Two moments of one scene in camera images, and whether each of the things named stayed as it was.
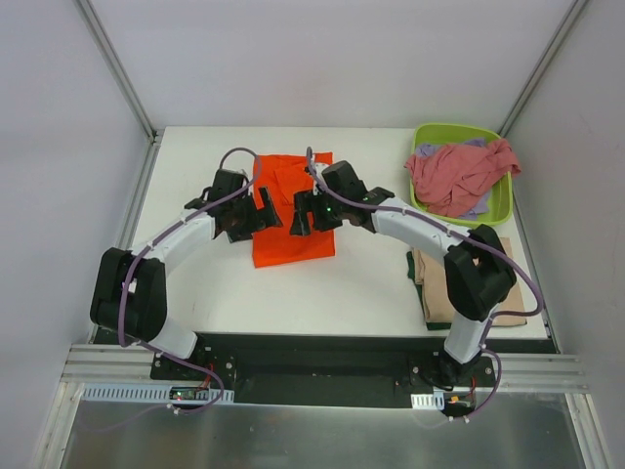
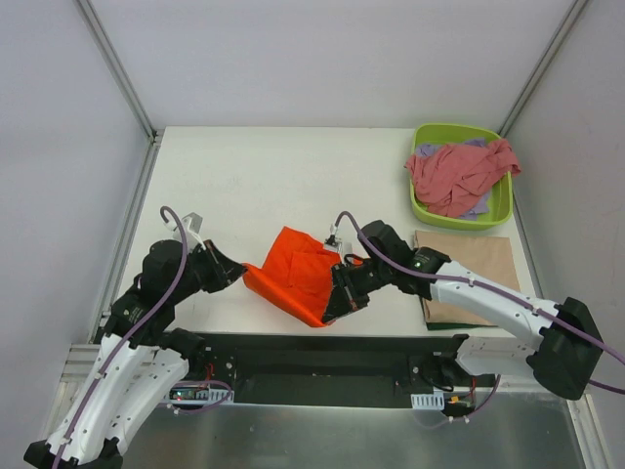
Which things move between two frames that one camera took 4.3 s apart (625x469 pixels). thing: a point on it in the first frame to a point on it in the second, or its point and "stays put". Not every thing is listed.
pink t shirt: (449, 179) stays put
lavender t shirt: (483, 203) stays put
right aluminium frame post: (542, 64) stays put
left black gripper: (254, 215) to (211, 267)
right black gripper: (311, 215) to (353, 286)
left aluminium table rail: (137, 198) stays put
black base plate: (323, 369) stays put
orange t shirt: (323, 158) to (294, 274)
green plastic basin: (500, 203) stays put
